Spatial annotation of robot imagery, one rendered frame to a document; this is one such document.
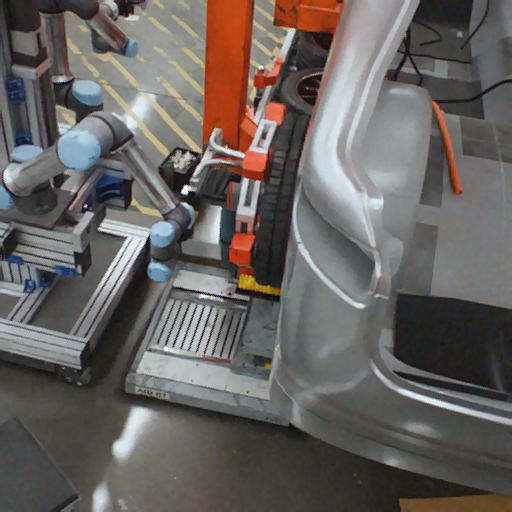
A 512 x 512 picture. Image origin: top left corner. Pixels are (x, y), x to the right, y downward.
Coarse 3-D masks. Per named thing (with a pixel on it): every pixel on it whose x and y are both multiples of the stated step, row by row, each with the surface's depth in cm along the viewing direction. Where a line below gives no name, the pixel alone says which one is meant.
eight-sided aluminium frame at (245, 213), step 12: (264, 120) 259; (264, 132) 259; (276, 132) 260; (252, 144) 246; (264, 144) 247; (240, 204) 241; (252, 204) 241; (240, 216) 242; (252, 216) 241; (240, 228) 245; (252, 228) 244; (240, 264) 258; (252, 264) 267
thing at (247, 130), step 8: (248, 120) 311; (240, 128) 303; (248, 128) 308; (256, 128) 312; (240, 136) 306; (248, 136) 305; (240, 144) 308; (248, 144) 308; (272, 152) 310; (240, 160) 314; (240, 168) 314
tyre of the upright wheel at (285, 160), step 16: (288, 128) 244; (304, 128) 245; (288, 144) 239; (304, 144) 240; (272, 160) 237; (288, 160) 237; (272, 176) 236; (288, 176) 235; (272, 192) 235; (288, 192) 234; (272, 208) 235; (288, 208) 235; (272, 224) 236; (288, 224) 236; (272, 240) 239; (256, 256) 245; (272, 256) 242; (256, 272) 251; (272, 272) 248
